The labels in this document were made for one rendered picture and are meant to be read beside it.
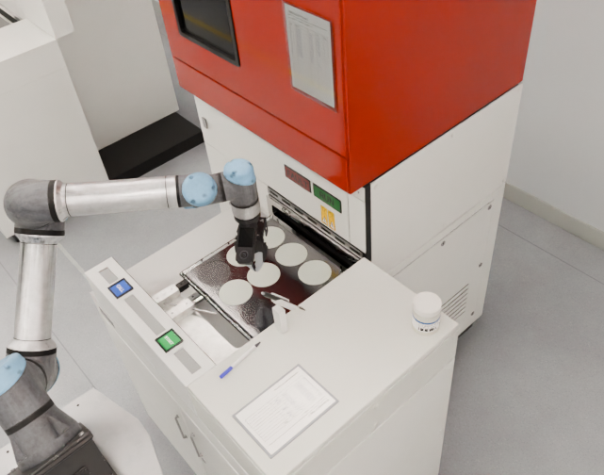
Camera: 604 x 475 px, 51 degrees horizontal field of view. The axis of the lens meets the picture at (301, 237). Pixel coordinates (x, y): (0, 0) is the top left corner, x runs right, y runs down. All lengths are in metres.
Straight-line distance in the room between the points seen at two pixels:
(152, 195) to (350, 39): 0.55
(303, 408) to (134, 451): 0.47
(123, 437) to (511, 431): 1.51
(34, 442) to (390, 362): 0.84
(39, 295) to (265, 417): 0.62
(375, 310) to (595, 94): 1.64
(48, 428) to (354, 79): 1.03
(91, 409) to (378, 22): 1.23
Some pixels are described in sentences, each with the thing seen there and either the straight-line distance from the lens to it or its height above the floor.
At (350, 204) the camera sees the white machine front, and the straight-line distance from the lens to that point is 1.77.
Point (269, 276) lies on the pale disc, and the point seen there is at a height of 0.90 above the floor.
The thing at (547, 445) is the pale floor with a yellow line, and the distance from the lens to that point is 2.69.
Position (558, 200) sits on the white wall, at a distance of 3.39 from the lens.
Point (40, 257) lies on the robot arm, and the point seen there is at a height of 1.25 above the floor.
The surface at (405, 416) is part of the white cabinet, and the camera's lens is 1.80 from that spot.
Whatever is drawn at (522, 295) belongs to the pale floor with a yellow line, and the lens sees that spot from 3.10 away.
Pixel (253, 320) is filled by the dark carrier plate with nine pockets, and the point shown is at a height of 0.90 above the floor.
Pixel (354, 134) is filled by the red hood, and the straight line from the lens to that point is 1.56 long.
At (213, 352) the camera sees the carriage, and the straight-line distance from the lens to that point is 1.80.
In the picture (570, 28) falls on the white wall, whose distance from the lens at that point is 2.97.
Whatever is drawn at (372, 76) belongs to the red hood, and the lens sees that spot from 1.52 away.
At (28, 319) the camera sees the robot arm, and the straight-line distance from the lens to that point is 1.68.
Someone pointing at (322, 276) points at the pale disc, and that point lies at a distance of 1.90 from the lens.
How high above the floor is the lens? 2.30
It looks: 44 degrees down
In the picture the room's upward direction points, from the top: 7 degrees counter-clockwise
